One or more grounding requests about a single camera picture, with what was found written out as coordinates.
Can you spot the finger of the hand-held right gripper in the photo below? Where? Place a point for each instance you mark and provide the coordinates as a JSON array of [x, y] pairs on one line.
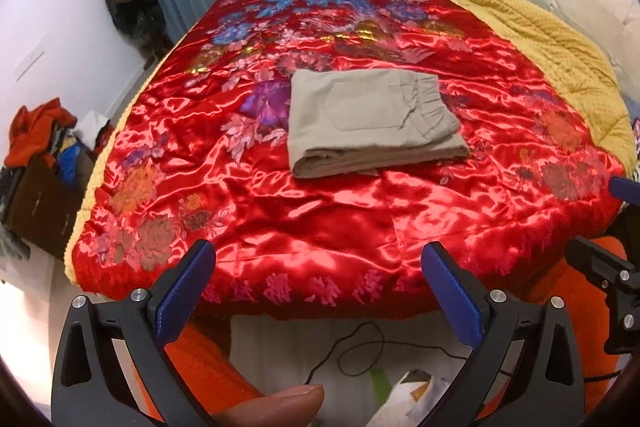
[[600, 259], [627, 190]]

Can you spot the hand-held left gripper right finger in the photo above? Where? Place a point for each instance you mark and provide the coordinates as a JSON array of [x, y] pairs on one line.
[[452, 292]]

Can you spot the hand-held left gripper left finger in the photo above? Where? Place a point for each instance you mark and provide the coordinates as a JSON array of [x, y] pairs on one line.
[[182, 292]]

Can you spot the beige pants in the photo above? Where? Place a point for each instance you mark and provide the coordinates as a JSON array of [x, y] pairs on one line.
[[360, 117]]

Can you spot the person's left hand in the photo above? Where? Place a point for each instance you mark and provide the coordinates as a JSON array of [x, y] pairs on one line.
[[280, 407]]

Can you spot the person's orange trouser leg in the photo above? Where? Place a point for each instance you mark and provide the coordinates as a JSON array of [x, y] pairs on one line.
[[555, 277], [210, 367]]

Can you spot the white paper sheets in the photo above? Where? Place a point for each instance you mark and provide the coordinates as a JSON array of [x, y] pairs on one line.
[[405, 399]]

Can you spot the red floral satin blanket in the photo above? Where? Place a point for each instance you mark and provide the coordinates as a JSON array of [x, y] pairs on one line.
[[300, 217]]

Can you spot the brown cardboard box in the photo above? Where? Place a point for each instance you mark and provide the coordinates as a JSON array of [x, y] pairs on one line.
[[45, 202]]

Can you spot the white plastic bag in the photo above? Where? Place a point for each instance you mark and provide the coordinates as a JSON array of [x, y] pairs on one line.
[[95, 127]]

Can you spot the yellow quilted blanket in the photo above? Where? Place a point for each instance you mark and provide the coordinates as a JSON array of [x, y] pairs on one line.
[[525, 22]]

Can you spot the red orange garment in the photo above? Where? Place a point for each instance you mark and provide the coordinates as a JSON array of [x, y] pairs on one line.
[[35, 127]]

